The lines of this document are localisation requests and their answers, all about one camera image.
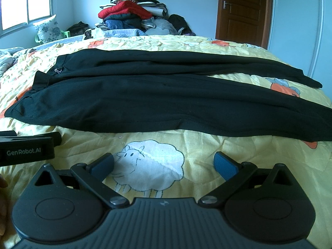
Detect black pants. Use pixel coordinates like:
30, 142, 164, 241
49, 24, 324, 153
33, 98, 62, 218
5, 49, 331, 142

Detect person left hand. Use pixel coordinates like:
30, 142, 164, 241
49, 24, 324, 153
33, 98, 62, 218
0, 176, 8, 237

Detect yellow cartoon bed quilt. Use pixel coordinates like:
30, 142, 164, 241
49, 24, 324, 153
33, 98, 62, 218
1, 35, 331, 248

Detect green plastic chair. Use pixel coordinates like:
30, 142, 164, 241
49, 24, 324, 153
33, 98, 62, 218
34, 30, 70, 45

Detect floral pillow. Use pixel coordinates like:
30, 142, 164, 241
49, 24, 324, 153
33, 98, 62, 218
33, 15, 62, 43

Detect black bag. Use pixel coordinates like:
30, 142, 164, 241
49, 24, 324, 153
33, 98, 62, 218
67, 21, 89, 37

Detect light blue checked blanket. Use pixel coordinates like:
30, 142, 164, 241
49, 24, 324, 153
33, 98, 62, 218
33, 28, 146, 51

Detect dark blue folded clothes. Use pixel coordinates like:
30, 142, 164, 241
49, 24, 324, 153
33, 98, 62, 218
103, 13, 141, 30

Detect window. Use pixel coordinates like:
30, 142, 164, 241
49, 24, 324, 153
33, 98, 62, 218
1, 0, 53, 37

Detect red puffer jacket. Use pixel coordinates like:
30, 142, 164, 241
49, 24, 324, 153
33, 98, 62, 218
98, 0, 153, 20

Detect grey clothes heap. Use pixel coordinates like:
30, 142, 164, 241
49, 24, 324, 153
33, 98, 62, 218
141, 17, 178, 35

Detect white folded clothes stack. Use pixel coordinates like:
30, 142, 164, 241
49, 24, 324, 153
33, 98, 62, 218
100, 0, 168, 17

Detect white wardrobe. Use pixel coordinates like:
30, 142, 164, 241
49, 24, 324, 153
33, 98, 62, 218
268, 0, 331, 97

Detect brown wooden door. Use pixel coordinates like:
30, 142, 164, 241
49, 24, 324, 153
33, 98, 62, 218
216, 0, 272, 48

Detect black dark clothes by wall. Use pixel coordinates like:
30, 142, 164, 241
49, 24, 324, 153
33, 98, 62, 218
168, 14, 195, 35

